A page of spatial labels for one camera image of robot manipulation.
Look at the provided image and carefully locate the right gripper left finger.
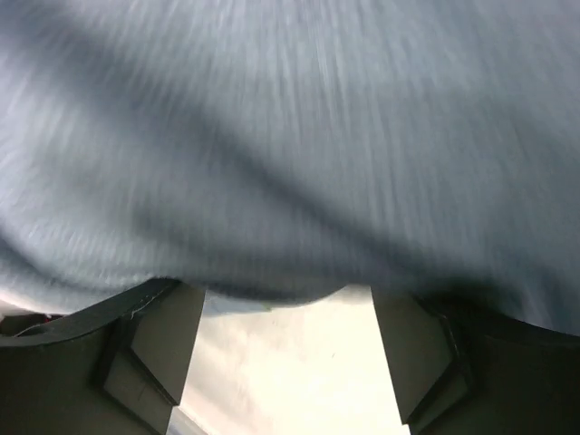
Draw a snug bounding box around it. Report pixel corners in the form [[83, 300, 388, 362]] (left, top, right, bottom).
[[1, 280, 205, 435]]

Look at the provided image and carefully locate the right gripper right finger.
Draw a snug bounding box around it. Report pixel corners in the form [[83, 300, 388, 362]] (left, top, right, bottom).
[[372, 290, 579, 435]]

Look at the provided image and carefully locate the blue pillowcase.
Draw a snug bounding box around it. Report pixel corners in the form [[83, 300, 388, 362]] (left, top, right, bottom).
[[1, 1, 579, 334]]

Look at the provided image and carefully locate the aluminium front rail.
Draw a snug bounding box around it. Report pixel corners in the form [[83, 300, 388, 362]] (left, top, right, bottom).
[[166, 407, 207, 435]]

